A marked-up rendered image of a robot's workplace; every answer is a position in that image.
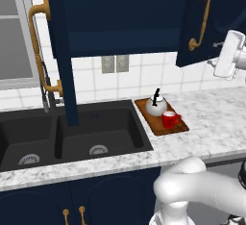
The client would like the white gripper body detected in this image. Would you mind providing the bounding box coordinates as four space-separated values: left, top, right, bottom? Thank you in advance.
213 29 246 81

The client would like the navy cabinet door, short handle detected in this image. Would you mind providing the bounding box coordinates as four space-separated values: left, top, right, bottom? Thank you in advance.
175 0 246 68

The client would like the small brass cupboard handle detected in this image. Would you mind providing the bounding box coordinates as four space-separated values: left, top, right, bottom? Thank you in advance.
78 205 87 225
61 208 71 225

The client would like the grey wall outlet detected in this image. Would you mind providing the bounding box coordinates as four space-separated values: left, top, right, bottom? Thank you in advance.
101 55 116 75
115 54 131 74

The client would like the navy base cupboard door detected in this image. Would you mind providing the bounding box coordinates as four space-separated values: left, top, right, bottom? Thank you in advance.
0 182 75 225
68 166 162 225

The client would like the grey framed window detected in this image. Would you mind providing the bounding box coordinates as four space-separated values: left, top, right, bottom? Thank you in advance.
0 0 41 91

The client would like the navy cabinet door, long handle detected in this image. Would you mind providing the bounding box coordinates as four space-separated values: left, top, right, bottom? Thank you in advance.
39 0 81 128

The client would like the short brass door handle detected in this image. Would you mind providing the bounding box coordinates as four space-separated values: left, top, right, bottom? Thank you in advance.
187 0 212 52

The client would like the black double sink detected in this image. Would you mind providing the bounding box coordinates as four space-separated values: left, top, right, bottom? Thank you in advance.
0 99 155 173

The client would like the long brass door handle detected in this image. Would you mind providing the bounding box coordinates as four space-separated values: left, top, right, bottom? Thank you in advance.
28 0 64 97

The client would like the dark grey tap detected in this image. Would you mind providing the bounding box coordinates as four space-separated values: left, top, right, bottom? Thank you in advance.
39 60 65 113

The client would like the red mug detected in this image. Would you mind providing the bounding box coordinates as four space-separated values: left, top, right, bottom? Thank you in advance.
160 110 183 130

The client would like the white kettle, black handle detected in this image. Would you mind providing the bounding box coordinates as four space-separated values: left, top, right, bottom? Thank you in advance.
145 87 168 118

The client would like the navy wall cabinet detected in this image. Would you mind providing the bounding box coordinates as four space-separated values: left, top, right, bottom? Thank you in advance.
61 0 194 59

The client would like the brown wooden tray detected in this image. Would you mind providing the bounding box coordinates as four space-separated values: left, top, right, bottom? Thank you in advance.
134 97 190 138

